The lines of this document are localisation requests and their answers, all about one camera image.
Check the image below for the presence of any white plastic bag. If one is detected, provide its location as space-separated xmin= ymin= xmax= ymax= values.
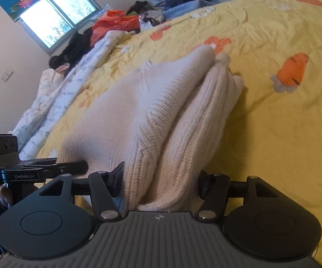
xmin=138 ymin=9 xmax=166 ymax=30

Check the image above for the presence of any pale blue cloth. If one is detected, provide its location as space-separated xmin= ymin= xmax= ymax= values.
xmin=162 ymin=0 xmax=215 ymax=21

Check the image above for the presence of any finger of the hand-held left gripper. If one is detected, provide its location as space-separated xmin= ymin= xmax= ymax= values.
xmin=42 ymin=160 xmax=89 ymax=178
xmin=20 ymin=158 xmax=59 ymax=166

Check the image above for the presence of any cream padded blanket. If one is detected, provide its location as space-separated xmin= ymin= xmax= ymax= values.
xmin=39 ymin=68 xmax=67 ymax=96

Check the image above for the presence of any small dark cloth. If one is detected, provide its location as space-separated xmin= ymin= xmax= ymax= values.
xmin=126 ymin=0 xmax=153 ymax=16

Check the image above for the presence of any window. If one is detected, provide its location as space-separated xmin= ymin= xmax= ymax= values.
xmin=18 ymin=0 xmax=103 ymax=56

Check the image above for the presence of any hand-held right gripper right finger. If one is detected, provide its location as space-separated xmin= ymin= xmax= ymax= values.
xmin=196 ymin=170 xmax=279 ymax=221

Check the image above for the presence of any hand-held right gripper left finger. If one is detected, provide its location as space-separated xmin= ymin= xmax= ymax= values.
xmin=38 ymin=161 xmax=126 ymax=222

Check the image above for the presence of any white knit sweater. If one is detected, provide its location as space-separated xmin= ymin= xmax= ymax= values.
xmin=57 ymin=45 xmax=245 ymax=213

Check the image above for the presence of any orange plastic bag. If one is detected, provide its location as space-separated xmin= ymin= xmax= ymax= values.
xmin=89 ymin=10 xmax=141 ymax=47

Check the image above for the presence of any white lettered blanket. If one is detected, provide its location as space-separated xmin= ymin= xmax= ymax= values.
xmin=11 ymin=30 xmax=139 ymax=160

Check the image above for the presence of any person's left hand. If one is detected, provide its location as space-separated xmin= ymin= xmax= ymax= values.
xmin=0 ymin=185 xmax=14 ymax=206

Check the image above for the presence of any yellow printed quilt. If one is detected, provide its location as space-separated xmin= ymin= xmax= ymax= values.
xmin=35 ymin=0 xmax=322 ymax=268

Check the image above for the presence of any black garment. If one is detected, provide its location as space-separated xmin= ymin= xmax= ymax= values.
xmin=48 ymin=27 xmax=95 ymax=71

